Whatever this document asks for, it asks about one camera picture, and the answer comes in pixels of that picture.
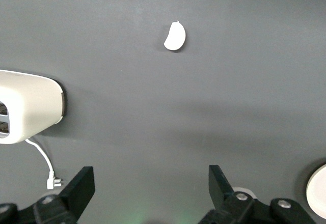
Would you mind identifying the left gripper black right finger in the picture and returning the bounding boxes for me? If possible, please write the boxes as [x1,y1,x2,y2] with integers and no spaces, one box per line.
[198,165,316,224]

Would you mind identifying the white toaster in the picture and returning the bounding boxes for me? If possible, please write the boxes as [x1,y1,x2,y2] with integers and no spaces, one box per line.
[0,69,67,145]

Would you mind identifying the white steamed bun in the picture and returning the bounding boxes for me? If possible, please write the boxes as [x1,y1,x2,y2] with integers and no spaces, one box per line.
[163,20,186,52]

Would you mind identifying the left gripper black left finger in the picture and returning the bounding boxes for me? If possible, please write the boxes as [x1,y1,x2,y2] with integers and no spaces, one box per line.
[0,166,96,224]

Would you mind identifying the round white plate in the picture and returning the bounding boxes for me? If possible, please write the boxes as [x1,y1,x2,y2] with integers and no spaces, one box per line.
[305,163,326,219]

